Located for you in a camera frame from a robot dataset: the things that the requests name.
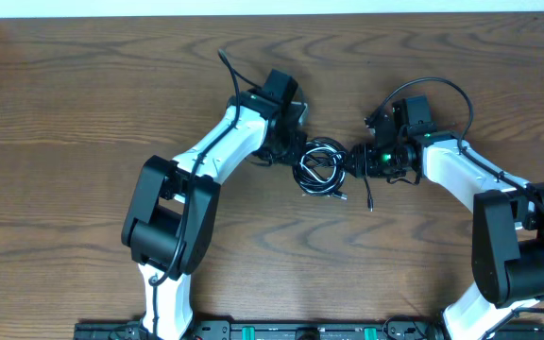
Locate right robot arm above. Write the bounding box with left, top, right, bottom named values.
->
left=346, top=96, right=544, bottom=339

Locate right camera cable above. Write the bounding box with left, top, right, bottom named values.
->
left=364, top=76, right=544, bottom=340

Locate black and white cable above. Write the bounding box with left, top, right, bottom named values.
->
left=297, top=145, right=349, bottom=201

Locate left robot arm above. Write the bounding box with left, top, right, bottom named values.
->
left=121, top=70, right=308, bottom=339

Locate black braided cable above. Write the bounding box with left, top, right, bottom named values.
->
left=292, top=136, right=374, bottom=213

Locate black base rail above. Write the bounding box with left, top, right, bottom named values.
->
left=72, top=319, right=544, bottom=340

